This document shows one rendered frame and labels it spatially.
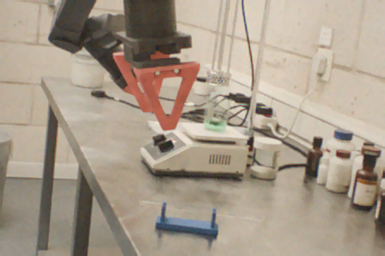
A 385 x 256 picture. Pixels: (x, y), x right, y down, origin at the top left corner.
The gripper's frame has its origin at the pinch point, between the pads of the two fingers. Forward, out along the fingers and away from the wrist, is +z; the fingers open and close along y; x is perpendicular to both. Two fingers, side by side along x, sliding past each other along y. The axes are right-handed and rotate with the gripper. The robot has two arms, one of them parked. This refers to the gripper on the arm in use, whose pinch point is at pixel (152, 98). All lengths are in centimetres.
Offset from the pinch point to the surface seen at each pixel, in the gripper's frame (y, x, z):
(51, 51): 229, 14, 15
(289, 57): 49, -41, 37
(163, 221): -41.8, 13.6, 2.2
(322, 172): -15.2, -14.6, 33.9
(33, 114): 229, 46, 32
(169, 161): -12.9, 6.8, 7.8
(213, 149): -13.0, -1.1, 12.9
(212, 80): 25.4, -15.4, 16.4
